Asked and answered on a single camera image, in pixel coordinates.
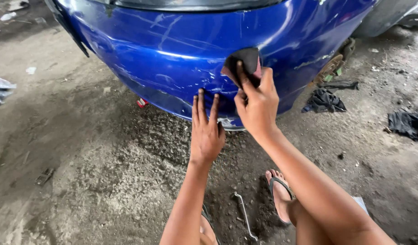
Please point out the person's left hand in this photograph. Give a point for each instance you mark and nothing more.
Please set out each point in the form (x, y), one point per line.
(205, 136)

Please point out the person's right hand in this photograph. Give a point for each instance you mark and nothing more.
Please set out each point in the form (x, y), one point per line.
(260, 109)

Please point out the dark sandpaper sheet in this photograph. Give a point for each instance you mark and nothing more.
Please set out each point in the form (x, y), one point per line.
(244, 58)

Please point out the crumpled dark rag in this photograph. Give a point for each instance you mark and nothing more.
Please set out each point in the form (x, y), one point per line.
(324, 102)

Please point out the small red part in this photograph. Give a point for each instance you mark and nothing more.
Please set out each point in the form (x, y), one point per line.
(142, 102)

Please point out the black flip-flop sandal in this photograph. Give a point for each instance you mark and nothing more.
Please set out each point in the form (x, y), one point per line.
(205, 212)
(280, 183)

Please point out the rusty brake disc hub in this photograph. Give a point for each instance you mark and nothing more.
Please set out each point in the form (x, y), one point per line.
(329, 68)

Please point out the flat dark cloth strip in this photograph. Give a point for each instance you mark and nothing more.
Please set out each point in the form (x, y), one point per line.
(341, 85)

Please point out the bent metal rod tool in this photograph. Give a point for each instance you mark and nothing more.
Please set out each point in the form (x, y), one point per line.
(244, 214)

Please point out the person's right foot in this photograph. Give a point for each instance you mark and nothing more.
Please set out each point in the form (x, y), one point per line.
(280, 197)

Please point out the person's foot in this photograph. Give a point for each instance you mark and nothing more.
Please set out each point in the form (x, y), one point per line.
(209, 233)
(280, 197)

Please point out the person's left foot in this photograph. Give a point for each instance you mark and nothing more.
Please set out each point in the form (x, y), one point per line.
(209, 233)

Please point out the blue car body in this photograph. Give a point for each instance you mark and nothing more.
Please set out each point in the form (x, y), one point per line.
(154, 44)

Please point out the person's right leg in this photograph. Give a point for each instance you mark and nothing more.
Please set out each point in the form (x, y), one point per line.
(311, 228)

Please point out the white paper sheet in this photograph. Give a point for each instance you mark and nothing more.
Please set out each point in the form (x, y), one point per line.
(361, 204)

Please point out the black rag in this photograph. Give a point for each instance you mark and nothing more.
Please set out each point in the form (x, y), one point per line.
(406, 124)

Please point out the grey car fender panel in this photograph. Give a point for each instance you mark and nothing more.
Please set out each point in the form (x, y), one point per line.
(379, 17)

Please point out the flat dark metal scrap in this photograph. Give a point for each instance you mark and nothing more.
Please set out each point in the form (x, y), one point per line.
(45, 176)

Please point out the small white paper scrap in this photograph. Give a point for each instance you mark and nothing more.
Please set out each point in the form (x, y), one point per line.
(30, 70)

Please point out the crumpled plastic bag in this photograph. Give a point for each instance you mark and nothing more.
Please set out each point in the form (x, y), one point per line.
(1, 89)

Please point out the heap of white litter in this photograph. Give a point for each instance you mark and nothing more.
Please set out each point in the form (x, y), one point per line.
(8, 15)

